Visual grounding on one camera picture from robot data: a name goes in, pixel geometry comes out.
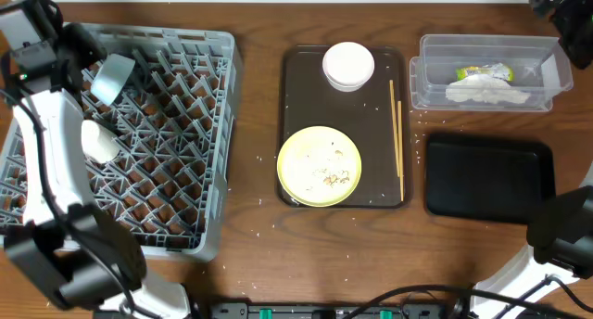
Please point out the light blue bowl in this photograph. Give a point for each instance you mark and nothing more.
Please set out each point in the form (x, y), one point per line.
(111, 78)

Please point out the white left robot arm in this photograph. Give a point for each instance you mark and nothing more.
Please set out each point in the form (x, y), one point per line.
(72, 251)

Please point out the green snack wrapper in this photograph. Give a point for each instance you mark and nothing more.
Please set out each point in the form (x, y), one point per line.
(497, 70)

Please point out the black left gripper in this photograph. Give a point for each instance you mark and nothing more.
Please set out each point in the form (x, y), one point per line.
(86, 53)

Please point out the yellow plate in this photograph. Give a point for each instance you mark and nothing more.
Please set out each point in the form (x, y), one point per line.
(319, 166)

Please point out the clear plastic bin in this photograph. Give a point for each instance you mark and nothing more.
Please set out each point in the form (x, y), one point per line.
(540, 68)

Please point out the pink bowl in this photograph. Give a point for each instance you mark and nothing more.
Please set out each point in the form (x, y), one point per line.
(347, 66)

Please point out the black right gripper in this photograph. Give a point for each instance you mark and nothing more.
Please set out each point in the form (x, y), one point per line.
(557, 6)

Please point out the cream plastic cup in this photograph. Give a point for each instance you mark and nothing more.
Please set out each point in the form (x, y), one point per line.
(98, 143)

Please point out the grey plastic dish rack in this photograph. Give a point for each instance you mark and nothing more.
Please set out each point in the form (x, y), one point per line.
(173, 121)

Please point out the black tray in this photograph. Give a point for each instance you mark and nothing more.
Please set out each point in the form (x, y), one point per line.
(487, 178)

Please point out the black power strip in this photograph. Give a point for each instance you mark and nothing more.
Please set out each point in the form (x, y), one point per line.
(237, 310)

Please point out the dark brown serving tray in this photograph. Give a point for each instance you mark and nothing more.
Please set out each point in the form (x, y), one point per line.
(307, 99)

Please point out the wooden chopstick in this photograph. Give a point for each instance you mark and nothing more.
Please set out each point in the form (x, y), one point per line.
(400, 151)
(394, 125)

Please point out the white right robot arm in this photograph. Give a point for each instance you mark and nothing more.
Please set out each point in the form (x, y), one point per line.
(559, 240)

